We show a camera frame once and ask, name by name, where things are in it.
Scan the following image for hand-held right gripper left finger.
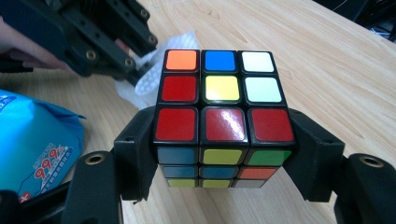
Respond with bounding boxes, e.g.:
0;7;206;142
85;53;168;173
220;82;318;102
113;105;158;202

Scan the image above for colourful puzzle cube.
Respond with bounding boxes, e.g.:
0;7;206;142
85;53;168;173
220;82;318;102
152;49;297;189

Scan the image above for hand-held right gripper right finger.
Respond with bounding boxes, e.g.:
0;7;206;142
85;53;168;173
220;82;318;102
283;108;345;203

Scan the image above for blue wet wipes packet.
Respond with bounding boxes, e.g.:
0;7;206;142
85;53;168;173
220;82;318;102
0;89;86;203

